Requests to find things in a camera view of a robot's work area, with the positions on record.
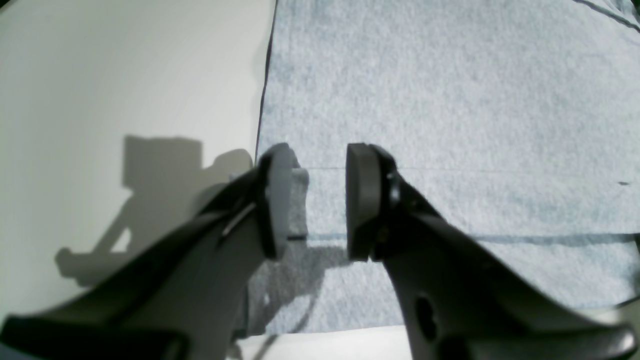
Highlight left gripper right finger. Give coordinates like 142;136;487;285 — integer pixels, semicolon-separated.
345;143;639;360

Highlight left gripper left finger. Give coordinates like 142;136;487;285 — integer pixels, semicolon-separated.
1;143;294;360

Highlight grey T-shirt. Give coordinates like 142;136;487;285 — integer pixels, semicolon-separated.
247;0;640;335

